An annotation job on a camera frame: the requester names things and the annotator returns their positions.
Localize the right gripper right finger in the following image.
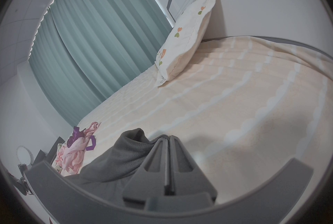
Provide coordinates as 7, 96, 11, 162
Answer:
170, 135, 218, 203

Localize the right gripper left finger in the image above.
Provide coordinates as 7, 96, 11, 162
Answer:
123, 135, 169, 205

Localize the black T-shirt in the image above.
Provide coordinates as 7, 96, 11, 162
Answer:
64, 128, 162, 187

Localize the bed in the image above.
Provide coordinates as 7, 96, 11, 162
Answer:
52, 0, 333, 209

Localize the pink garment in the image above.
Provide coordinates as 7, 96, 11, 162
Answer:
53, 122, 102, 177

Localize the purple garment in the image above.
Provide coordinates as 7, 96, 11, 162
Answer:
66, 126, 96, 152

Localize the white printed garment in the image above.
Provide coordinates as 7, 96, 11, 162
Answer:
52, 159, 64, 174

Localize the black chest of drawers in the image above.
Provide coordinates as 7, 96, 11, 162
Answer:
35, 137, 65, 166

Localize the blue-green curtain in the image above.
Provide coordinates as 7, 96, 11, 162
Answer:
49, 0, 173, 104
28, 8, 104, 127

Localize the white printed pillow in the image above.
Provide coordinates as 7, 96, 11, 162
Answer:
154, 0, 217, 88

